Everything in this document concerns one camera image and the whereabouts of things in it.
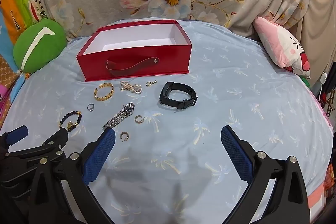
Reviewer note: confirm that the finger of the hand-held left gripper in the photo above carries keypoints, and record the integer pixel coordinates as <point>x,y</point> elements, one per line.
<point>56,139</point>
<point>17,132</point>

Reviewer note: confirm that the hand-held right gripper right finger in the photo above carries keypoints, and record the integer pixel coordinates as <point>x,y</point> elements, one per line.
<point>236,153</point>

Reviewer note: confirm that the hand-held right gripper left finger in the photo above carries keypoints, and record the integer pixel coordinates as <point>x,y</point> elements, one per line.
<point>99,155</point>

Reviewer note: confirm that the gold hoop earring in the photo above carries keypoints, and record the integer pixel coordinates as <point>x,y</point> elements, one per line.
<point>121,135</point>
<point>136,119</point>

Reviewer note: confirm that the small gold pendant earrings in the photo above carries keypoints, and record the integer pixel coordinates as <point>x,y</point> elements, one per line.
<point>148,84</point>

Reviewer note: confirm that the black smart band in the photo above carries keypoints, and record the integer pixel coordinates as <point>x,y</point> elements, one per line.
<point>164,90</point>

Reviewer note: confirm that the red cardboard box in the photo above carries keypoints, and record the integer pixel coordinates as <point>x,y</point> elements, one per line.
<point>170,64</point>

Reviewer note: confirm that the light blue bed sheet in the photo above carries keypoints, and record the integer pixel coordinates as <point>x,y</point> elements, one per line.
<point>223,82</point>

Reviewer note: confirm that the pink bed cover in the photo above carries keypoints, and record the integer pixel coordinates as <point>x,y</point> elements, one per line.
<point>316,197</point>

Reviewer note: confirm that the green round pillow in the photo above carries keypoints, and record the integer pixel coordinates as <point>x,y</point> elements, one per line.
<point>50,43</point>

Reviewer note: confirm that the pink cartoon pillow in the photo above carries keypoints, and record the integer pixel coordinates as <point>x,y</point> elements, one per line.
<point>275,40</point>

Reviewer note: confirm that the colourful printed blanket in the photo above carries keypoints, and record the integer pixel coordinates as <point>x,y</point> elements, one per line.
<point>15,8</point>

